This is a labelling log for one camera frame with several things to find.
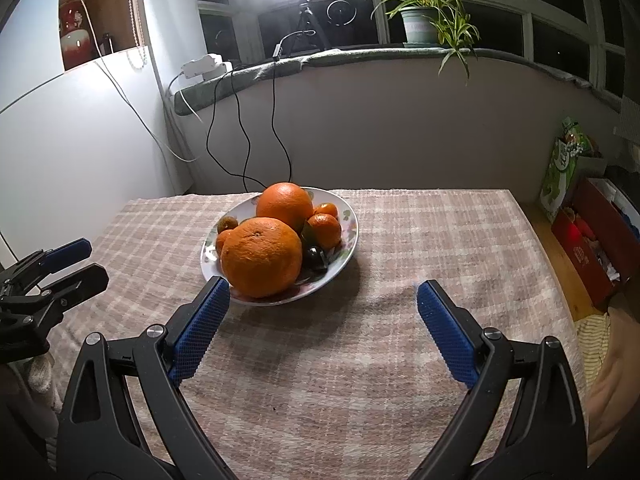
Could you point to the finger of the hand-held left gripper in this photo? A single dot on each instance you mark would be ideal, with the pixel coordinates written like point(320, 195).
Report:
point(67, 252)
point(80, 282)

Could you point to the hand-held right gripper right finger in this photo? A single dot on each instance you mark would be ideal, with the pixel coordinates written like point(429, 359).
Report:
point(445, 332)

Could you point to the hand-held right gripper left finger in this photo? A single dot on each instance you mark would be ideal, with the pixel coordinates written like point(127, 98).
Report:
point(200, 330)

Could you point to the medium orange tangerine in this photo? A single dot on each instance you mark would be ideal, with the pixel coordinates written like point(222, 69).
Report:
point(221, 242)

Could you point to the large orange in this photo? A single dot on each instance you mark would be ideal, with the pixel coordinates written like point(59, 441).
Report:
point(285, 205)
point(261, 257)

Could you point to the small brownish green fruit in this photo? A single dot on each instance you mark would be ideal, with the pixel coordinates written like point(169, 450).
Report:
point(227, 224)

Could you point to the white floral plate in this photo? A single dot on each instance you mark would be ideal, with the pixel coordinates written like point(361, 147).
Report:
point(348, 222)

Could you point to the tangerine with green leaf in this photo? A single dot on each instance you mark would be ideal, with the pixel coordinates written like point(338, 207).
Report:
point(326, 230)

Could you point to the small oval tangerine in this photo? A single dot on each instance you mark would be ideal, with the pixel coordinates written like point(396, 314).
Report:
point(327, 209)

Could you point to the person's left forearm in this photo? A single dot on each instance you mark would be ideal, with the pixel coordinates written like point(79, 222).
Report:
point(40, 375)

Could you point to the plaid beige tablecloth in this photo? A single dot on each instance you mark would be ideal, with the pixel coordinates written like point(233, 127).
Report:
point(375, 350)

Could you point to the white cabinet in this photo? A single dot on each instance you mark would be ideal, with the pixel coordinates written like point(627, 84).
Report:
point(75, 135)

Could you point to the red cardboard box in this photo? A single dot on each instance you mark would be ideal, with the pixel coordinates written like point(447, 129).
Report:
point(580, 250)

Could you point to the person's right leg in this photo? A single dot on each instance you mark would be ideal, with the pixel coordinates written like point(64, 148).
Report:
point(615, 385)

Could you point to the green printed bag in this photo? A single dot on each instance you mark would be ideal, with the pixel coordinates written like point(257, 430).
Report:
point(560, 175)

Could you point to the red vase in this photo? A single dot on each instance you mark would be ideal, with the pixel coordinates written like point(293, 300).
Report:
point(75, 45)

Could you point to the white power strip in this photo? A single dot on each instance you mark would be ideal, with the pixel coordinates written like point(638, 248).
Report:
point(200, 66)

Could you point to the wooden shelf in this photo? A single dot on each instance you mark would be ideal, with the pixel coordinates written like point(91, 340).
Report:
point(112, 5)

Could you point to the grey windowsill cushion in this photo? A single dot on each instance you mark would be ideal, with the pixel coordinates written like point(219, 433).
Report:
point(350, 57)

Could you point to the potted spider plant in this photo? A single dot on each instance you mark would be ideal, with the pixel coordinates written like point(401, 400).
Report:
point(417, 27)

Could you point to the white window frame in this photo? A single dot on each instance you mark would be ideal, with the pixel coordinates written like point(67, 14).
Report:
point(525, 25)

